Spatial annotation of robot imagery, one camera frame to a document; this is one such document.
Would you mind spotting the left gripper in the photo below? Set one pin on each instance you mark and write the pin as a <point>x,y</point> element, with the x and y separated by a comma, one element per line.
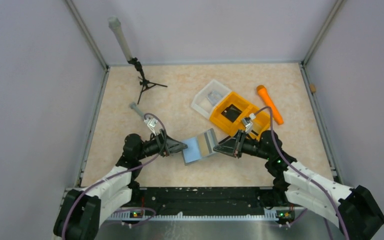
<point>166,144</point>

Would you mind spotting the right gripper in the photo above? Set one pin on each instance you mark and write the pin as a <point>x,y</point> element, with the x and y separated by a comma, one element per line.
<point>229,147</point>

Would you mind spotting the orange card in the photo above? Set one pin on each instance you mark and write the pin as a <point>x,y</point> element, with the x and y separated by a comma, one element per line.
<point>206,141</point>

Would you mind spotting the grey leather card holder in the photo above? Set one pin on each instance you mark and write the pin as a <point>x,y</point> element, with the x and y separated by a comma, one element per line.
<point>191,154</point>

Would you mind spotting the black card from holder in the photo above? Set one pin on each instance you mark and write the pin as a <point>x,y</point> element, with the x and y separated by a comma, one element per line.
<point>231,113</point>

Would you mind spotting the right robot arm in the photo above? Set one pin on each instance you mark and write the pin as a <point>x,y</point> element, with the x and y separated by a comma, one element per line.
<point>353,210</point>

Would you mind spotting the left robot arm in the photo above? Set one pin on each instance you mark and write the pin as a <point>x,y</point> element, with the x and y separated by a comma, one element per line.
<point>84,210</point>

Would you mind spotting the yellow plastic bin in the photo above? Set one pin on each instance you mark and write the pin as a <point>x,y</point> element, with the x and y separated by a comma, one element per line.
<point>262,121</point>

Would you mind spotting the white plastic bin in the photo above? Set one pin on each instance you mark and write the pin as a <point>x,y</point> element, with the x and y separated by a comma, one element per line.
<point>205,101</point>

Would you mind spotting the grey plastic bolt tool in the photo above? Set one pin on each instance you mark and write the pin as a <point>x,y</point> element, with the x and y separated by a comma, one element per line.
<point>135,107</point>

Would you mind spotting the black mini tripod with tube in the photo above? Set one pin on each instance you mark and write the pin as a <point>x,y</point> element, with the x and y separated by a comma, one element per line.
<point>114,25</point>

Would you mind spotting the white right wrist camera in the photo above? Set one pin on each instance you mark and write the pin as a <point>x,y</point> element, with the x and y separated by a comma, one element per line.
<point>248,122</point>

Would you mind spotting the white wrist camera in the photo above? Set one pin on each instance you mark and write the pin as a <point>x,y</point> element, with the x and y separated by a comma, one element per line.
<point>151,123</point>
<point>248,122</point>

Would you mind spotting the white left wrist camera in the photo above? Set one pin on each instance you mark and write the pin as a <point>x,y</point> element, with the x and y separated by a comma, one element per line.
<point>151,123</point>

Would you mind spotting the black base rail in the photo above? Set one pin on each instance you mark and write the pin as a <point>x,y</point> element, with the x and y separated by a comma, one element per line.
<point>214,201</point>

